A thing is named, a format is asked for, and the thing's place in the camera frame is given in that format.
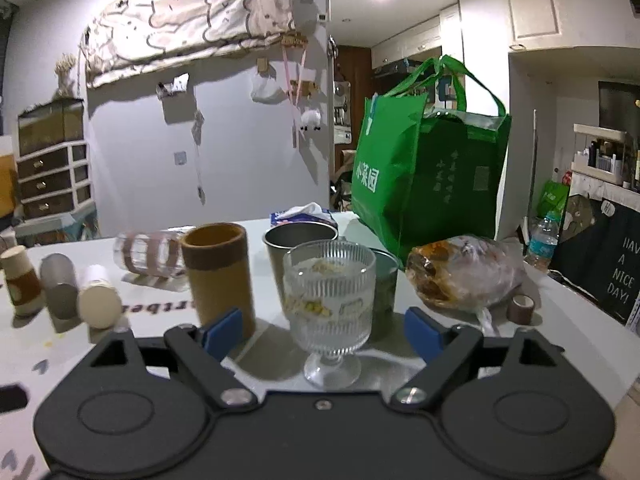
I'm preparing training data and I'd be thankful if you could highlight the white drawer cabinet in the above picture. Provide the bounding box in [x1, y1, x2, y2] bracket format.
[14, 140, 96, 222]

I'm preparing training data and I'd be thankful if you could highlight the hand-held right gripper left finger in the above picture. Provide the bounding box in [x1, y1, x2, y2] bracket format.
[88, 308, 259, 407]

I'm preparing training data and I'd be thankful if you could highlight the cream plastic cup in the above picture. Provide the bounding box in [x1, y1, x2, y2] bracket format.
[77, 264, 124, 330]

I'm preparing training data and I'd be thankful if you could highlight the dried flower bunch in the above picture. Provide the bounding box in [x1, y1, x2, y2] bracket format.
[53, 52, 79, 99]

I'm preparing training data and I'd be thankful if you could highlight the stainless steel cup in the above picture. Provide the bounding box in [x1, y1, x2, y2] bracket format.
[263, 223, 340, 307]

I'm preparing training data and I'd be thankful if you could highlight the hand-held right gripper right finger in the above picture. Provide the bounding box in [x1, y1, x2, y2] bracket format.
[389, 307, 564, 408]

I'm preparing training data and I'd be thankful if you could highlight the green shopping bag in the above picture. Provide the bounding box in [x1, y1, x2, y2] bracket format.
[349, 54, 512, 272]

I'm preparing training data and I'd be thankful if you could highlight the small green bag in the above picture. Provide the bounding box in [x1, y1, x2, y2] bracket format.
[537, 179, 571, 221]

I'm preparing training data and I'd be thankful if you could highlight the ribbed clear glass goblet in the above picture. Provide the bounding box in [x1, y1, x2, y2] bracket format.
[282, 240, 377, 389]

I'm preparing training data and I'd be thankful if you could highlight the white storage rack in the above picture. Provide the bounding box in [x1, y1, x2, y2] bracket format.
[569, 123, 640, 189]

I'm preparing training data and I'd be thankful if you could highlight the grey metal cup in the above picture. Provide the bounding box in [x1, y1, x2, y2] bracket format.
[39, 253, 80, 320]

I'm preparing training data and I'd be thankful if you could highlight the dark green cup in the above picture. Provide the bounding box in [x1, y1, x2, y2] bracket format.
[371, 249, 402, 344]

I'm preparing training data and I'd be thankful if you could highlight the patterned fabric wall hanging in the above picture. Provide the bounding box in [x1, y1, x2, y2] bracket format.
[82, 0, 321, 89]

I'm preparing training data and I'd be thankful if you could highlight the white and brown paper cup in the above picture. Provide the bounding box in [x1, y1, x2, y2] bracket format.
[0, 245, 44, 317]

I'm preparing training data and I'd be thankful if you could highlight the brown cardboard tube cup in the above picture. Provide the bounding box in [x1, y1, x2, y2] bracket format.
[179, 223, 257, 339]

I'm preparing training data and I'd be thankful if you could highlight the glass terrarium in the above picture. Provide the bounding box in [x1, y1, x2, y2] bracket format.
[17, 97, 85, 157]

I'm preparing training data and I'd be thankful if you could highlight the clear striped glass cup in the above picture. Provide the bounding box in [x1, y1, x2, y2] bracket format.
[113, 229, 189, 279]

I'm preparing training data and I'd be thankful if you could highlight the clear bag of bread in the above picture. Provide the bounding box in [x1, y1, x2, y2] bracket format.
[404, 234, 527, 337]

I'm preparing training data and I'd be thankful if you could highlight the plastic water bottle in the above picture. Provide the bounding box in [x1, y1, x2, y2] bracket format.
[524, 212, 560, 274]

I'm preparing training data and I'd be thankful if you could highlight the black printed banner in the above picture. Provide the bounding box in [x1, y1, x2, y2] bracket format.
[549, 199, 640, 324]

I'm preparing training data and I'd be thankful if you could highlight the blue tissue pack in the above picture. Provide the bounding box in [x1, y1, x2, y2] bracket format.
[269, 202, 339, 229]

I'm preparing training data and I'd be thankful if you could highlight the brown tape roll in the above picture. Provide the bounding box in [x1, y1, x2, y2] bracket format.
[506, 293, 535, 325]

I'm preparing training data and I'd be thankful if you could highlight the white plastic wall bag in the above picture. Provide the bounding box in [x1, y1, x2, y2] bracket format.
[249, 74, 284, 104]

